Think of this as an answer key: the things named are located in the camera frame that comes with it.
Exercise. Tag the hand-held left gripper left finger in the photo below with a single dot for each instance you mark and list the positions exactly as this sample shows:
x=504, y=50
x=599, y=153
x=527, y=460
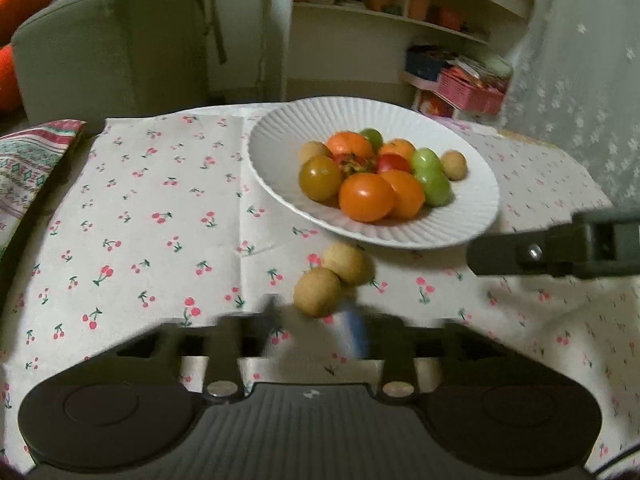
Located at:
x=272, y=322

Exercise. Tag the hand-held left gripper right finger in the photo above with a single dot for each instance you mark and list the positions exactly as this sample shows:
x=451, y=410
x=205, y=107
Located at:
x=352, y=332

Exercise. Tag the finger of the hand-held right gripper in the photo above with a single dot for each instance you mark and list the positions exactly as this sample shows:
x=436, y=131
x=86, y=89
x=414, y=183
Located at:
x=510, y=255

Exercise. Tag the beige longan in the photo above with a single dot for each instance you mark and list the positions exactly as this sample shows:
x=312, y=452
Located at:
x=348, y=262
x=312, y=151
x=454, y=165
x=316, y=291

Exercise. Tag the oval green tomato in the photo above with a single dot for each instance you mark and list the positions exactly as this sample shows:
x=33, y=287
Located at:
x=432, y=180

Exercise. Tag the orange tomato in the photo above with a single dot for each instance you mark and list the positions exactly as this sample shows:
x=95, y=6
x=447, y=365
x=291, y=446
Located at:
x=350, y=142
x=366, y=196
x=409, y=195

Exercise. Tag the brownish green tomato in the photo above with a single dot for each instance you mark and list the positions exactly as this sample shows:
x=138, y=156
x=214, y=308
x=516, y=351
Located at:
x=320, y=177

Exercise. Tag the white ribbed plate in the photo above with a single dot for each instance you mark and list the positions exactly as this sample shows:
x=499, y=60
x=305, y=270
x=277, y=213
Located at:
x=280, y=145

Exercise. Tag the round green tomato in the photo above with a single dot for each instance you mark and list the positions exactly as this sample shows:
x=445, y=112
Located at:
x=372, y=137

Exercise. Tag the cherry print tablecloth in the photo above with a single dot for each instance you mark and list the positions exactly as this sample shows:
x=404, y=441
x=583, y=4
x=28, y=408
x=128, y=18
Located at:
x=150, y=240

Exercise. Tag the yellow-orange tomato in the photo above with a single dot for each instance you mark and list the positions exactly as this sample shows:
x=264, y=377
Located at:
x=397, y=148

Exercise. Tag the white floral lace curtain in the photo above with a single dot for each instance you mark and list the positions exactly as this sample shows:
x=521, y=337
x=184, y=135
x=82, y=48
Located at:
x=575, y=85

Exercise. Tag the red tomato with green calyx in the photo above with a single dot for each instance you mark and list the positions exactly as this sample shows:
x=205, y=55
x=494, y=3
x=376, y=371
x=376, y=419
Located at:
x=352, y=164

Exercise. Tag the pink plastic basket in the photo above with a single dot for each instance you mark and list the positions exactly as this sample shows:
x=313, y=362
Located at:
x=470, y=91

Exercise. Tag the dark blue box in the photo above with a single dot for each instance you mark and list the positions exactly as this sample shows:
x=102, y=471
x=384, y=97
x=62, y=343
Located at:
x=424, y=62

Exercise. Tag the patterned striped cushion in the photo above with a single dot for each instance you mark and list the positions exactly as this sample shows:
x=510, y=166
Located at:
x=30, y=170

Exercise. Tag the white shelf unit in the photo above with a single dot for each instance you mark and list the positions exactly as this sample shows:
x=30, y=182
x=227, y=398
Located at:
x=285, y=35

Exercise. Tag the grey-green sofa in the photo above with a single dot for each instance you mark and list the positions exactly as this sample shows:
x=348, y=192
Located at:
x=110, y=50

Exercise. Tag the orange cushion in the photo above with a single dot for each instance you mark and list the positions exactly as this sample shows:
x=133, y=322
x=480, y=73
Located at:
x=20, y=5

